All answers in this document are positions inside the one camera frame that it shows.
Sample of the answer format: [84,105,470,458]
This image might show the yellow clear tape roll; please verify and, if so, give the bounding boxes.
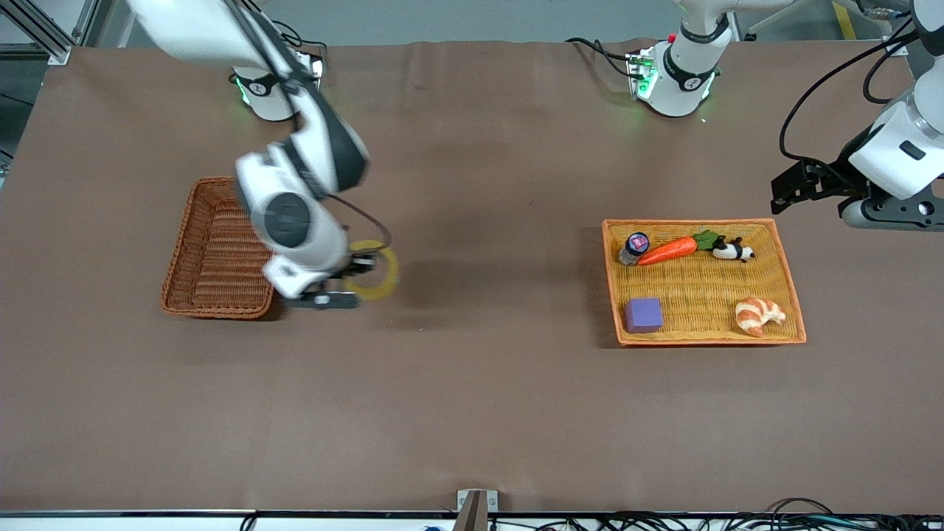
[342,239,401,302]

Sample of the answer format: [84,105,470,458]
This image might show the brown deep wicker basket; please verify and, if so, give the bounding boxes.
[161,176,275,320]

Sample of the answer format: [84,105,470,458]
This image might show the orange flat wicker basket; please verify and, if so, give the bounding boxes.
[602,218,808,347]

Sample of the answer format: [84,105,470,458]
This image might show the black white panda toy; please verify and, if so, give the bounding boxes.
[711,236,756,264]

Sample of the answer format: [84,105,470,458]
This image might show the toy croissant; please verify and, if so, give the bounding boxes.
[735,297,787,338]

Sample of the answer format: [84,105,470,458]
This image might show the orange toy carrot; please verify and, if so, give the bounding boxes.
[636,229,722,267]

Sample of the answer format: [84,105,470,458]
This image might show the brown table cover mat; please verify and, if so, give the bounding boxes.
[0,38,944,515]

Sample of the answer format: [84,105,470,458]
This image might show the small jar purple lid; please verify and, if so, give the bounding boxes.
[618,232,650,266]

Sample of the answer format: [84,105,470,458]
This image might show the purple foam cube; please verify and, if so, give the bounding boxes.
[625,297,664,334]

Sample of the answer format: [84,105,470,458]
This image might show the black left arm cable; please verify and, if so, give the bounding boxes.
[779,18,919,164]

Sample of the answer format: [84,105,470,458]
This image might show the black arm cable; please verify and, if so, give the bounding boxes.
[324,192,393,253]
[779,18,919,164]

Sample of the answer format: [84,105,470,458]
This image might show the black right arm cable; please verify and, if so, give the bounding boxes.
[324,192,393,253]

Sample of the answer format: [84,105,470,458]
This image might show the black right base cable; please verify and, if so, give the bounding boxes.
[277,22,327,63]

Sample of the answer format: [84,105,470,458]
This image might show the black base cable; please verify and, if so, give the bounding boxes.
[277,22,327,63]
[565,36,636,79]

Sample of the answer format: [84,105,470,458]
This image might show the black left base cable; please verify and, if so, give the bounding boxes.
[565,36,636,79]

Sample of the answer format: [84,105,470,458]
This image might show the metal table edge bracket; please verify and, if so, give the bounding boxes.
[451,489,499,531]

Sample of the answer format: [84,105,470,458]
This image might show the black cable bundle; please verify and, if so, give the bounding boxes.
[516,498,944,531]

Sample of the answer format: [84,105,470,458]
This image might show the aluminium frame profile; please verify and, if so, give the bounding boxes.
[0,0,100,66]

